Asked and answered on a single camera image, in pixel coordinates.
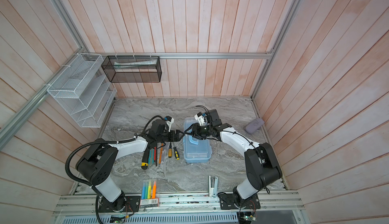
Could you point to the large black yellow screwdriver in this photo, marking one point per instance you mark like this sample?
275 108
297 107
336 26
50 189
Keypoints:
145 159

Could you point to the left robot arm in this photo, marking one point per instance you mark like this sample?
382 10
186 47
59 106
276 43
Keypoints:
97 162

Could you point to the black yellow stubby screwdriver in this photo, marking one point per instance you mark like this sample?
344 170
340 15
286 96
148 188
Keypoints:
176 153

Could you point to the blue plastic tool box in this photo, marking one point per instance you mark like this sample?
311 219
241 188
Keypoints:
196 151

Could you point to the black mesh basket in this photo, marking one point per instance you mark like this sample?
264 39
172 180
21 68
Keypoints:
119 69

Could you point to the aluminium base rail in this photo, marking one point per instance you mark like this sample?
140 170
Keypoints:
83 205

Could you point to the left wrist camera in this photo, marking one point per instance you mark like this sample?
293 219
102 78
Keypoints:
169 121

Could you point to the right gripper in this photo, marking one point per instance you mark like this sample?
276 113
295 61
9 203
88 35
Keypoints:
195 131

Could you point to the white stapler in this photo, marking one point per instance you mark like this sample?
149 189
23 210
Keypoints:
213 184

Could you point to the small yellow screwdriver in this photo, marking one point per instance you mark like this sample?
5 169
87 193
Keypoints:
170 152

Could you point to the highlighter pen pack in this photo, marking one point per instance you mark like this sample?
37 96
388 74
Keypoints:
149 194

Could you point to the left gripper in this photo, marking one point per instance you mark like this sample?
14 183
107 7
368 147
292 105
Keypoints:
173 134

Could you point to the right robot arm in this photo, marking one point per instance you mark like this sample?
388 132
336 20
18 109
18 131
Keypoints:
261 164

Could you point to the white wire mesh shelf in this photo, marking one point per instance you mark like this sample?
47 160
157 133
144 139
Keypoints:
84 95

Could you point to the teal handled tool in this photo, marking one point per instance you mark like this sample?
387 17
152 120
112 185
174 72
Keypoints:
151 157

